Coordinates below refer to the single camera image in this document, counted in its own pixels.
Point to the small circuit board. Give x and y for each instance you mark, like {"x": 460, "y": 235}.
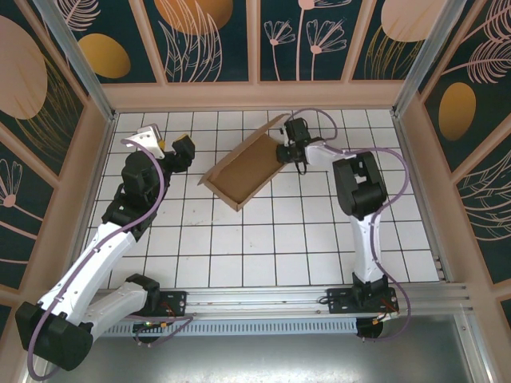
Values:
{"x": 149, "y": 324}

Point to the long aluminium base rail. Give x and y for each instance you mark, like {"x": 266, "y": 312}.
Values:
{"x": 255, "y": 301}

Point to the brown cardboard box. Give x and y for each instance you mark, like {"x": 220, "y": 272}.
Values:
{"x": 243, "y": 175}

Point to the thin aluminium side rail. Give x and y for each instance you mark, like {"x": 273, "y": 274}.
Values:
{"x": 421, "y": 199}

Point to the aluminium frame post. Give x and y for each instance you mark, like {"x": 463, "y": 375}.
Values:
{"x": 76, "y": 60}
{"x": 423, "y": 56}

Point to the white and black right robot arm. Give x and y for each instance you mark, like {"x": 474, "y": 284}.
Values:
{"x": 359, "y": 187}

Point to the grey metal sheet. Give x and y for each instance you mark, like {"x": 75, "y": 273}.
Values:
{"x": 255, "y": 359}

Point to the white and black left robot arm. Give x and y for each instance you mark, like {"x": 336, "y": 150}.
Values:
{"x": 80, "y": 271}

